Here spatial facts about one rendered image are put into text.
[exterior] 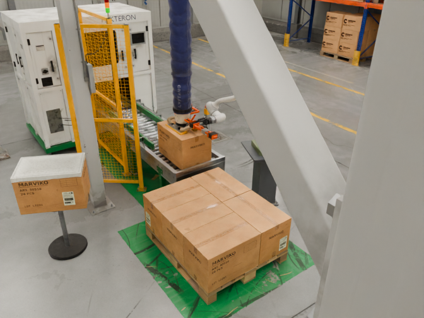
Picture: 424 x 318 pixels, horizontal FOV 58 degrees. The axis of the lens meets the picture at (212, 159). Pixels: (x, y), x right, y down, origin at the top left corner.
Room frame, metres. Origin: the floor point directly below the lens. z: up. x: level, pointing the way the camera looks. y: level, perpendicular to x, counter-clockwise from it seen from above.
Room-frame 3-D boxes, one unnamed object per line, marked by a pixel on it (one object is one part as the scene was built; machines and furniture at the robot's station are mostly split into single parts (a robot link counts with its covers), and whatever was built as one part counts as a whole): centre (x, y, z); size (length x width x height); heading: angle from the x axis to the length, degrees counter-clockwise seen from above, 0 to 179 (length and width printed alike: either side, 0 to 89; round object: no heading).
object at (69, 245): (3.16, 1.53, 0.31); 0.40 x 0.40 x 0.62
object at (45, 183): (3.16, 1.53, 0.82); 0.60 x 0.40 x 0.40; 101
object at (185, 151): (4.20, 0.34, 0.75); 0.60 x 0.40 x 0.40; 34
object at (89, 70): (3.98, 1.31, 1.62); 0.20 x 0.05 x 0.30; 36
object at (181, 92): (4.20, 0.35, 1.68); 0.22 x 0.22 x 1.04
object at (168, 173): (4.67, 1.08, 0.50); 2.31 x 0.05 x 0.19; 36
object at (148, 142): (4.99, 1.24, 0.60); 1.60 x 0.10 x 0.09; 36
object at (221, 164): (3.91, 0.13, 0.47); 0.70 x 0.03 x 0.15; 126
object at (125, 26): (4.30, 1.30, 1.05); 0.87 x 0.10 x 2.10; 88
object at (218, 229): (3.19, -0.03, 0.34); 1.20 x 1.00 x 0.40; 36
